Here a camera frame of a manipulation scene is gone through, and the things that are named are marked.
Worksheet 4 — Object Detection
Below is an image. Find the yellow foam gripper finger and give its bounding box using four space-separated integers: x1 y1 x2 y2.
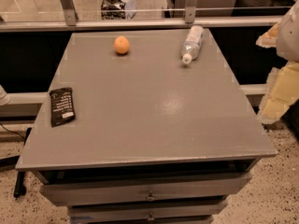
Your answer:
257 62 299 124
256 23 279 49

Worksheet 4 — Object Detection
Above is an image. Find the clear plastic water bottle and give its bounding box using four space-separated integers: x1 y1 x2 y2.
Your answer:
181 25 204 64

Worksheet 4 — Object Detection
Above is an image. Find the black white robot base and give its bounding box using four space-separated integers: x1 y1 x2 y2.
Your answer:
101 0 136 20

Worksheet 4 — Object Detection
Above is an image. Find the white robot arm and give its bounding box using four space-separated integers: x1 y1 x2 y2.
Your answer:
256 7 299 124

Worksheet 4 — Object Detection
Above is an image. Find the top grey drawer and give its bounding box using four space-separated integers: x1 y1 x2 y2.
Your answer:
40 172 252 206

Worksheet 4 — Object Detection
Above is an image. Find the grey drawer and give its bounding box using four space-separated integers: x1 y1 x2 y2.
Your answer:
40 172 252 206
68 200 227 224

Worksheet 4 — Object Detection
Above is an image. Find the grey drawer cabinet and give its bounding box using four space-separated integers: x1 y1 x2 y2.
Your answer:
17 30 276 224

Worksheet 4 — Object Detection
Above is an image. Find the orange fruit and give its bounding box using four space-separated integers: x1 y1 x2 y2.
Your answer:
114 36 130 54

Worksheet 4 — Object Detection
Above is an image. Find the grey metal railing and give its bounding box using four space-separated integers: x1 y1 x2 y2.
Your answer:
0 0 299 33

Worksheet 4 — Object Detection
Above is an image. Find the black snack packet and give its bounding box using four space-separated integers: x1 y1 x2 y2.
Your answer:
50 88 76 127

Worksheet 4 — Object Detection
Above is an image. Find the black bar on floor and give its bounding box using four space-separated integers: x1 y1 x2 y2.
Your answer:
13 128 32 199

